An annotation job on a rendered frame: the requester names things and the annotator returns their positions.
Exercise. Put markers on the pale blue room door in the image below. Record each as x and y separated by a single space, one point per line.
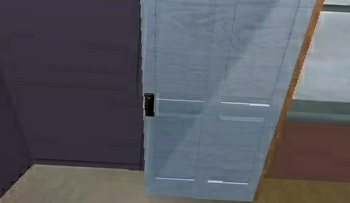
213 91

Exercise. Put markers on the window with grey frame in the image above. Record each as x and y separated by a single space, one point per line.
335 54

